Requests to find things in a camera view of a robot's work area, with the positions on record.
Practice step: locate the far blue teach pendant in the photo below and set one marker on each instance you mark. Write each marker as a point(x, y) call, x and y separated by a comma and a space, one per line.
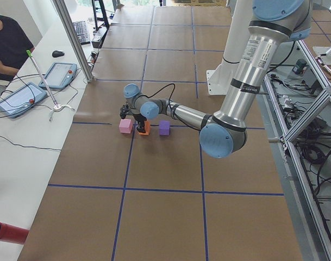
point(60, 75)

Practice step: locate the dark purple foam cube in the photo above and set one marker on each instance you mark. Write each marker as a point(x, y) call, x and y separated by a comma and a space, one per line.
point(164, 127)

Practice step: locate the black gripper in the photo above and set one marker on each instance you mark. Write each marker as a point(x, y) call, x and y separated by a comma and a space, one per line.
point(140, 118)

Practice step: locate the metal rod green tip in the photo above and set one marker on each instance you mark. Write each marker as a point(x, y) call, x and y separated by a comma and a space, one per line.
point(57, 106)

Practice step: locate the black keyboard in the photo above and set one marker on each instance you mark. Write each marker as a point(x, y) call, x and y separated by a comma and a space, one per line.
point(82, 33)

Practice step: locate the person in black shirt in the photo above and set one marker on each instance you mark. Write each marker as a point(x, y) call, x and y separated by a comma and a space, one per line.
point(14, 45)

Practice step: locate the orange foam cube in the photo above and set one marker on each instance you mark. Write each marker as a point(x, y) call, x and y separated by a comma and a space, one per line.
point(144, 128)

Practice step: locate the aluminium frame rail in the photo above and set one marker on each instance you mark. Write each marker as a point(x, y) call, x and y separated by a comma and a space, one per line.
point(297, 103)

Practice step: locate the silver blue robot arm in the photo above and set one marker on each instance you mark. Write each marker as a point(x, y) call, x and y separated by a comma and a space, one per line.
point(224, 132)

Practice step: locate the blue teach pendant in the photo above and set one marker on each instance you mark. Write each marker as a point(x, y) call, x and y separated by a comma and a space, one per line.
point(60, 75)
point(22, 100)

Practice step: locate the red cylinder tube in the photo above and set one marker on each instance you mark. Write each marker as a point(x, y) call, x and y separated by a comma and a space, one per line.
point(13, 234)

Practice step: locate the aluminium frame post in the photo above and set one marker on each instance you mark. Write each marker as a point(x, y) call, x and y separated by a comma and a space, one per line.
point(64, 15)

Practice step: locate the near blue teach pendant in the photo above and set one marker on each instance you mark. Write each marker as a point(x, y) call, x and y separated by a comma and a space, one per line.
point(22, 100)

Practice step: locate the black computer mouse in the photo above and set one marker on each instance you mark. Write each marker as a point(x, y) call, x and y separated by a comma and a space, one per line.
point(58, 53)

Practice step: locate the light pink foam cube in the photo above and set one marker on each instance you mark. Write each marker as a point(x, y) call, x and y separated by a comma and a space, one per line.
point(125, 126)

